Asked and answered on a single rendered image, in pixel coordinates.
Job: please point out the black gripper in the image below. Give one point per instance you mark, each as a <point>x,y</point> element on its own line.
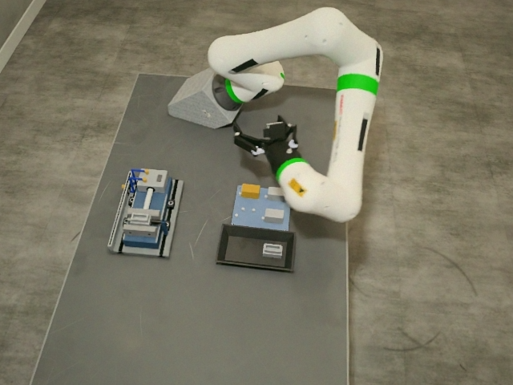
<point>247,143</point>

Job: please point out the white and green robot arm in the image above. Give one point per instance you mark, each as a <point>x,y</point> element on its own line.
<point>326,32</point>

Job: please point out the yellow-orange block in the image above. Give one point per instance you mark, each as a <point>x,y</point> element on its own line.
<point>250,191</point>

